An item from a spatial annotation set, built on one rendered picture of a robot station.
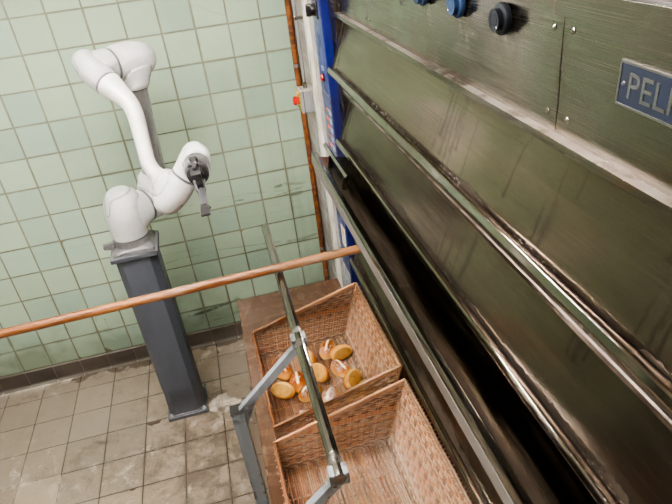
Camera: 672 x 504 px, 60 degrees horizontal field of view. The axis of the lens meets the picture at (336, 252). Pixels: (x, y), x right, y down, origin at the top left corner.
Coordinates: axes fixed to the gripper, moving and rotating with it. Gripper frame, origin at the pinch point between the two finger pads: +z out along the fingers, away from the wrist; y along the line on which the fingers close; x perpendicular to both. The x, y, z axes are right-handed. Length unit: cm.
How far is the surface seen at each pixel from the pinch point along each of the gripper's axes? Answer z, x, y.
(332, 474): 90, -16, 31
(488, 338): 94, -50, 1
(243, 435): 43, 4, 62
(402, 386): 37, -50, 66
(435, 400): 59, -53, 52
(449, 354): 89, -44, 7
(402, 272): 57, -46, 7
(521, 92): 92, -55, -46
